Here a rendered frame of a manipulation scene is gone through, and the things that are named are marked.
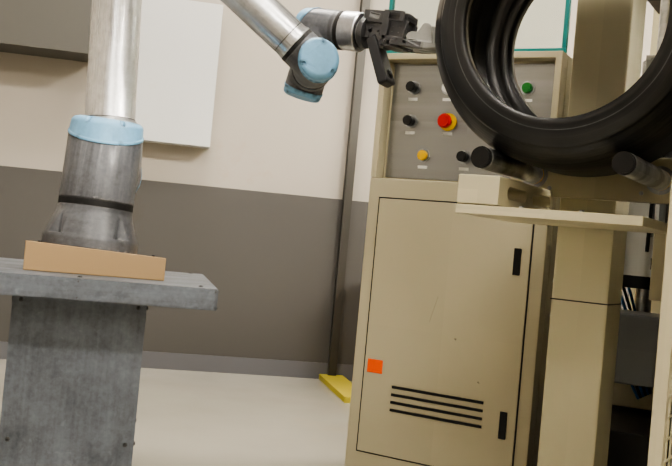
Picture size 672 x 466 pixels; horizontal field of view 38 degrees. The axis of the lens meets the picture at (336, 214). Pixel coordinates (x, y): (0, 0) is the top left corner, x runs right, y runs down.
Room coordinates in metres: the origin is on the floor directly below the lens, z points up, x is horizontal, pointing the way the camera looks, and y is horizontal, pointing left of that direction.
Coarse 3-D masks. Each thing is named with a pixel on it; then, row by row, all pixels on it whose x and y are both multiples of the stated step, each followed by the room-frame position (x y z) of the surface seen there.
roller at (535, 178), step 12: (480, 156) 1.91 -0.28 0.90; (492, 156) 1.91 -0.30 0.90; (504, 156) 1.97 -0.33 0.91; (480, 168) 1.92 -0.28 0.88; (492, 168) 1.94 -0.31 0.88; (504, 168) 1.98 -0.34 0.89; (516, 168) 2.04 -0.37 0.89; (528, 168) 2.10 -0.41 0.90; (540, 168) 2.18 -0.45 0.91; (528, 180) 2.15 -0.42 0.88; (540, 180) 2.20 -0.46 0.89
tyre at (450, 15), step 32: (448, 0) 1.96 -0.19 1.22; (480, 0) 2.14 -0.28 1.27; (512, 0) 2.18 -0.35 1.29; (448, 32) 1.96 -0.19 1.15; (480, 32) 2.18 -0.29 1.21; (512, 32) 2.18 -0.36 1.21; (448, 64) 1.96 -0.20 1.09; (480, 64) 2.18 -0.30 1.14; (512, 64) 2.19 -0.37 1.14; (480, 96) 1.91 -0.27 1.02; (512, 96) 2.17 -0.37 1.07; (640, 96) 1.76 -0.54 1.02; (480, 128) 1.94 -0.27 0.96; (512, 128) 1.88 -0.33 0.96; (544, 128) 1.85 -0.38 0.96; (576, 128) 1.82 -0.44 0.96; (608, 128) 1.79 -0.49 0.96; (640, 128) 1.78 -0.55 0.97; (544, 160) 1.88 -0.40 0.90; (576, 160) 1.85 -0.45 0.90; (608, 160) 1.84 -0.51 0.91
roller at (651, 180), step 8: (624, 152) 1.78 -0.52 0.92; (616, 160) 1.78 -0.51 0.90; (624, 160) 1.77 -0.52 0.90; (632, 160) 1.77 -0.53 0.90; (640, 160) 1.80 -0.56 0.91; (616, 168) 1.78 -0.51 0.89; (624, 168) 1.77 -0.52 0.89; (632, 168) 1.77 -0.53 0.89; (640, 168) 1.80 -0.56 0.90; (648, 168) 1.86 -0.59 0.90; (656, 168) 1.93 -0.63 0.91; (624, 176) 1.81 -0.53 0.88; (632, 176) 1.81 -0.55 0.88; (640, 176) 1.83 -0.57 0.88; (648, 176) 1.88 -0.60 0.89; (656, 176) 1.93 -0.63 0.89; (664, 176) 1.99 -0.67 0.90; (648, 184) 1.94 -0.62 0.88; (656, 184) 1.97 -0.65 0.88; (664, 184) 2.02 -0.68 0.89
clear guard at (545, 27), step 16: (400, 0) 2.86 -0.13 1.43; (416, 0) 2.83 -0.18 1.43; (432, 0) 2.81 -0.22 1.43; (544, 0) 2.64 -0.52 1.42; (560, 0) 2.62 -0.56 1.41; (416, 16) 2.83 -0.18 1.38; (432, 16) 2.80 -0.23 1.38; (528, 16) 2.66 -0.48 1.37; (544, 16) 2.64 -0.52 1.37; (560, 16) 2.62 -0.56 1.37; (528, 32) 2.66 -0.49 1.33; (544, 32) 2.64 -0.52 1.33; (560, 32) 2.61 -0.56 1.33; (528, 48) 2.65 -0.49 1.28; (544, 48) 2.63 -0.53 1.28; (560, 48) 2.60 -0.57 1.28
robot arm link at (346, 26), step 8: (344, 16) 2.17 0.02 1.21; (352, 16) 2.16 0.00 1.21; (360, 16) 2.17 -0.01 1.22; (344, 24) 2.16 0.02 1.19; (352, 24) 2.15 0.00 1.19; (336, 32) 2.17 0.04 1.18; (344, 32) 2.16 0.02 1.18; (352, 32) 2.16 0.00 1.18; (336, 40) 2.18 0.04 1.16; (344, 40) 2.17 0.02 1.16; (352, 40) 2.16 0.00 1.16; (344, 48) 2.20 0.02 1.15; (352, 48) 2.18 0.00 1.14; (360, 48) 2.20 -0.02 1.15
